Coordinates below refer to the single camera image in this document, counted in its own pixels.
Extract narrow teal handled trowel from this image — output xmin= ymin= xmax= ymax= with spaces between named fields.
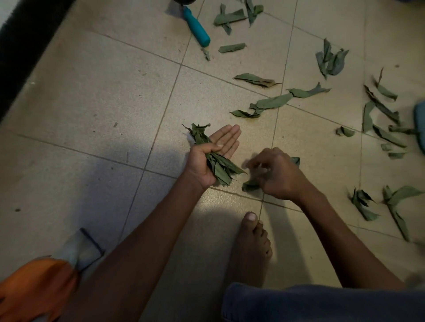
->
xmin=181 ymin=5 xmax=212 ymax=62

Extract person's right forearm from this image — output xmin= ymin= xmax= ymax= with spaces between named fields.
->
xmin=294 ymin=187 xmax=404 ymax=291

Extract person's left forearm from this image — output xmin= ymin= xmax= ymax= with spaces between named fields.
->
xmin=61 ymin=179 xmax=213 ymax=322

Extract person's right leg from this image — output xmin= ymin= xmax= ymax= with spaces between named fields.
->
xmin=221 ymin=282 xmax=425 ymax=322

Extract person's right hand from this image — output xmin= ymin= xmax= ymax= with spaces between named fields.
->
xmin=245 ymin=147 xmax=313 ymax=203

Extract person's left hand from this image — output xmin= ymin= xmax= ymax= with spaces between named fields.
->
xmin=184 ymin=124 xmax=242 ymax=192

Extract teal plastic bucket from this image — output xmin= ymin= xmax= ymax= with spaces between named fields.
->
xmin=413 ymin=101 xmax=425 ymax=153

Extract grey glove packaging card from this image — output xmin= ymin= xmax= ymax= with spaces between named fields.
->
xmin=51 ymin=228 xmax=106 ymax=271

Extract orange black work glove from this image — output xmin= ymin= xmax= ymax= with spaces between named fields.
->
xmin=0 ymin=258 xmax=80 ymax=322

